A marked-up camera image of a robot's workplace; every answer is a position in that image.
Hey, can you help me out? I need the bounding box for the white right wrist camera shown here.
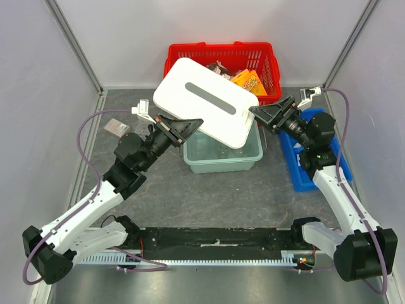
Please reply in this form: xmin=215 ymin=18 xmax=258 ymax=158
xmin=298 ymin=86 xmax=322 ymax=110

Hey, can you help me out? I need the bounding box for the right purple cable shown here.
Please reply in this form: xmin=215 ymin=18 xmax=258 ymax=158
xmin=297 ymin=88 xmax=389 ymax=295

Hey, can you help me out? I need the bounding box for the red plastic shopping basket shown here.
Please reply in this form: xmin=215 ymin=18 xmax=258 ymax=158
xmin=163 ymin=41 xmax=282 ymax=105

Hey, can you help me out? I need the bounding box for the white bin lid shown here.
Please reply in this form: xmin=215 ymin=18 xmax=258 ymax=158
xmin=153 ymin=58 xmax=259 ymax=149

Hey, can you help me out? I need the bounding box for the blue compartment tray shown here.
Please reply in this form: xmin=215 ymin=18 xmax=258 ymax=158
xmin=278 ymin=108 xmax=353 ymax=193

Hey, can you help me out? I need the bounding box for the light teal plastic bin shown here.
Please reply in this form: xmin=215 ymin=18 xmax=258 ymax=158
xmin=183 ymin=123 xmax=263 ymax=174

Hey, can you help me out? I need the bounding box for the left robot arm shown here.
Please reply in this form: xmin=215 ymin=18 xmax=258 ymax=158
xmin=22 ymin=115 xmax=203 ymax=286

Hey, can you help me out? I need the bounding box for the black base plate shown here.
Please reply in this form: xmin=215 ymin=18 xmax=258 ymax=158
xmin=124 ymin=227 xmax=314 ymax=251

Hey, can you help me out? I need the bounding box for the purple cable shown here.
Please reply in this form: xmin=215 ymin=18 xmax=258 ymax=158
xmin=297 ymin=88 xmax=389 ymax=295
xmin=22 ymin=109 xmax=168 ymax=286

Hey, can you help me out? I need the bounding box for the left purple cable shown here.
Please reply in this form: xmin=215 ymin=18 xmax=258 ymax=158
xmin=22 ymin=109 xmax=168 ymax=286

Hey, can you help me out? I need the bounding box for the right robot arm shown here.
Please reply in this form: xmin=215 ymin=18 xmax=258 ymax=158
xmin=249 ymin=97 xmax=398 ymax=282

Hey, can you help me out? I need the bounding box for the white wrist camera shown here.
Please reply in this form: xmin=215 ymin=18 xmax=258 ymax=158
xmin=131 ymin=99 xmax=156 ymax=124
xmin=298 ymin=86 xmax=322 ymax=110

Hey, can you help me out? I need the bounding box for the slotted cable duct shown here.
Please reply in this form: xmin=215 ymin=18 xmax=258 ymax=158
xmin=79 ymin=251 xmax=297 ymax=267

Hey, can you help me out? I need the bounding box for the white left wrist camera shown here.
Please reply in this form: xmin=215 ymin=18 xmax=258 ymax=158
xmin=131 ymin=99 xmax=156 ymax=124

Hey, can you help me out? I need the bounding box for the orange Scrub Daddy box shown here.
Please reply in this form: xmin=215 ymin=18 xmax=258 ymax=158
xmin=230 ymin=69 xmax=267 ymax=96

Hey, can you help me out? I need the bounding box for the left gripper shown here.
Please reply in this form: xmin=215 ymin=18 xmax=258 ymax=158
xmin=139 ymin=113 xmax=204 ymax=171

